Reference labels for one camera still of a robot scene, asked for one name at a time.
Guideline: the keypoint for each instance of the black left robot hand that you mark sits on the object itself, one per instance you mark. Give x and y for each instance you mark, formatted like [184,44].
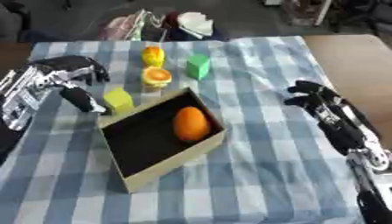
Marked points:
[76,67]

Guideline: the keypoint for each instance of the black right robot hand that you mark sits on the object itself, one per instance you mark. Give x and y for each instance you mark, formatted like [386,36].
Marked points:
[331,116]

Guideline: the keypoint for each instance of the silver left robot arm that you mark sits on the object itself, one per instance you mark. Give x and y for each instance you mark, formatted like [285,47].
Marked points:
[24,93]

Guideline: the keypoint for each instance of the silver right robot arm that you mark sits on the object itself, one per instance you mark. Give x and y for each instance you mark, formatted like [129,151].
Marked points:
[375,180]

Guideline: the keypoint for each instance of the tan cardboard box black inside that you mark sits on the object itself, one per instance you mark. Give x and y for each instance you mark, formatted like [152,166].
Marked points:
[153,137]

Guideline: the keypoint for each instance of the yellow block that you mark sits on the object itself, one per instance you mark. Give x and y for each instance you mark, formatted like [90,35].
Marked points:
[118,100]

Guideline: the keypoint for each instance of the yellow orange toy fruit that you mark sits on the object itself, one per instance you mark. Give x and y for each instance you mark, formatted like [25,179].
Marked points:
[153,56]

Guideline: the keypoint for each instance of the halved toy orange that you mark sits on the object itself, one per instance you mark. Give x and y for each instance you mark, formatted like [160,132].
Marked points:
[155,77]

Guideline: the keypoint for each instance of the pile of bags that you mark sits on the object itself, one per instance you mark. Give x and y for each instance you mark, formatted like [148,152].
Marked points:
[158,25]

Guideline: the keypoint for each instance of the black office chair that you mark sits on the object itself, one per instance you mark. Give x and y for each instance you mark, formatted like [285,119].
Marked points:
[365,13]

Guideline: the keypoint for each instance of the green block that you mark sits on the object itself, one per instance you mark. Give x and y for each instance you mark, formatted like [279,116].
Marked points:
[197,66]

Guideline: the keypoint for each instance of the orange toy mango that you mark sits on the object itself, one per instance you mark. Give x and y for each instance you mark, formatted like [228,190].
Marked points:
[191,124]

